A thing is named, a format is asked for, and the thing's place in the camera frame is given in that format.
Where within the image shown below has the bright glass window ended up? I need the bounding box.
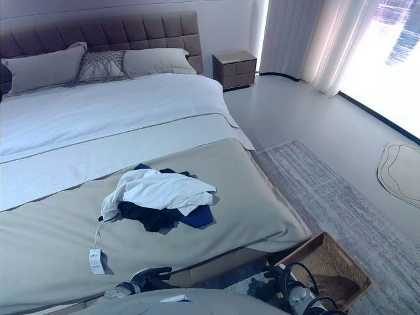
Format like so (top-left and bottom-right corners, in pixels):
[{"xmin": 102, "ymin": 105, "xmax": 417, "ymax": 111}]
[{"xmin": 337, "ymin": 0, "xmax": 420, "ymax": 145}]

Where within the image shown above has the bed with beige cover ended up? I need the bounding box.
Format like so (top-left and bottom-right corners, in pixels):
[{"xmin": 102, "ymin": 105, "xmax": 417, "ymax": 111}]
[{"xmin": 0, "ymin": 10, "xmax": 283, "ymax": 286}]

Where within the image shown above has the sheer white curtain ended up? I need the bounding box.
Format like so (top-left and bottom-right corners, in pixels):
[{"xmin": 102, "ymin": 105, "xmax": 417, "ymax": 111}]
[{"xmin": 259, "ymin": 0, "xmax": 378, "ymax": 98}]

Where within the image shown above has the brown nightstand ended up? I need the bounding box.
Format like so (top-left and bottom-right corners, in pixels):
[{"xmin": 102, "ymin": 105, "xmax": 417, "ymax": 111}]
[{"xmin": 212, "ymin": 49, "xmax": 258, "ymax": 92}]

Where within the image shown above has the grey woven rug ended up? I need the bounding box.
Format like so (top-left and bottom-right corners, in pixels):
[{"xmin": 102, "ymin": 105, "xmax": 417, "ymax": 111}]
[{"xmin": 196, "ymin": 139, "xmax": 420, "ymax": 315}]

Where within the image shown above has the white duvet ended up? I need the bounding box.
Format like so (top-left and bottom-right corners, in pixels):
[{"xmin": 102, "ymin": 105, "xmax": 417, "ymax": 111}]
[{"xmin": 0, "ymin": 72, "xmax": 257, "ymax": 213}]

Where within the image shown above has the white price tag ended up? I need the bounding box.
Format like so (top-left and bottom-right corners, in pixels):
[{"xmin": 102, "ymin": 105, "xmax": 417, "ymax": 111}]
[{"xmin": 89, "ymin": 216, "xmax": 106, "ymax": 274}]

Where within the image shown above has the white garment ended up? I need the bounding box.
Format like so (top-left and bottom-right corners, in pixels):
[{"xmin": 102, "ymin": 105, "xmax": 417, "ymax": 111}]
[{"xmin": 100, "ymin": 169, "xmax": 217, "ymax": 222}]

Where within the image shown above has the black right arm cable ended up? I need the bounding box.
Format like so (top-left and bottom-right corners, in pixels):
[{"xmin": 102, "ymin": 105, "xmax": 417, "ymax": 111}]
[{"xmin": 284, "ymin": 261, "xmax": 348, "ymax": 315}]

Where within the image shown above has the beige bedspread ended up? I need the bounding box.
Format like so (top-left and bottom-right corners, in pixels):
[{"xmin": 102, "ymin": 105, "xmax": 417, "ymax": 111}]
[{"xmin": 0, "ymin": 137, "xmax": 312, "ymax": 315}]

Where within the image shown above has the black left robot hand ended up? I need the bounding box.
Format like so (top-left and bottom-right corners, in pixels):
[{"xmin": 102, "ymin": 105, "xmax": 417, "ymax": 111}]
[{"xmin": 129, "ymin": 266, "xmax": 173, "ymax": 291}]

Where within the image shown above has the brown wicker basket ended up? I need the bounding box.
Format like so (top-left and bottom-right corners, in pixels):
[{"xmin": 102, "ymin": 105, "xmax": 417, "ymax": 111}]
[{"xmin": 274, "ymin": 231, "xmax": 372, "ymax": 311}]

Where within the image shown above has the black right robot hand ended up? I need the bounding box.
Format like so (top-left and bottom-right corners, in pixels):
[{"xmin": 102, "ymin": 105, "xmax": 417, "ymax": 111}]
[{"xmin": 247, "ymin": 265, "xmax": 287, "ymax": 298}]

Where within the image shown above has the blue garment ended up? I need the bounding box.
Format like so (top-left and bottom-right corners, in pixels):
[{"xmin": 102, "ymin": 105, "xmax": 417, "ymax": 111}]
[{"xmin": 134, "ymin": 163, "xmax": 214, "ymax": 229}]

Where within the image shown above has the dark curved floor track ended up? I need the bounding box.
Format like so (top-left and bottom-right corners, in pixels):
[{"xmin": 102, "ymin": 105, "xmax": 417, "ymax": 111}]
[{"xmin": 261, "ymin": 71, "xmax": 301, "ymax": 82}]

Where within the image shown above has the dark blue white clothing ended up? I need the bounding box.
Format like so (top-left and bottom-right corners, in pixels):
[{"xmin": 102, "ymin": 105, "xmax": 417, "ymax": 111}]
[{"xmin": 108, "ymin": 168, "xmax": 201, "ymax": 234}]

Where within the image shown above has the grey patterned cushion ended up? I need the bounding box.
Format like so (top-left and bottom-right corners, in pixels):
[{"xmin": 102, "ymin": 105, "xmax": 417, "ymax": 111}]
[{"xmin": 70, "ymin": 50, "xmax": 131, "ymax": 87}]

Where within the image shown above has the small beige irregular mat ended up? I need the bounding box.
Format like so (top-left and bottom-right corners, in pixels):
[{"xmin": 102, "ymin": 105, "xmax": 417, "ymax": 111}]
[{"xmin": 377, "ymin": 141, "xmax": 420, "ymax": 208}]

